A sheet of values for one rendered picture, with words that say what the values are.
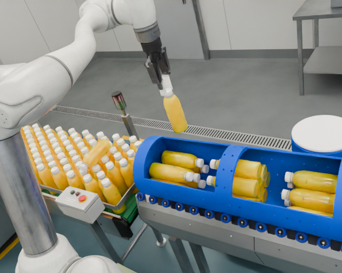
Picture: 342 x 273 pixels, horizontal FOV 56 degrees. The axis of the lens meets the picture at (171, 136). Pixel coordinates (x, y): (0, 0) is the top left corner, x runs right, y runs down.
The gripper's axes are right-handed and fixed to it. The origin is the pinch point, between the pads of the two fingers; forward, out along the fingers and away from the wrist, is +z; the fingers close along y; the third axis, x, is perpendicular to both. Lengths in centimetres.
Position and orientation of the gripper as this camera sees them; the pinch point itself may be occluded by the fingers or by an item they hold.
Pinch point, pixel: (164, 85)
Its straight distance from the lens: 131.8
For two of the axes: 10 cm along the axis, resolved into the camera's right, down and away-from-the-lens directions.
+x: -8.5, -1.2, 5.1
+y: 4.6, -6.5, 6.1
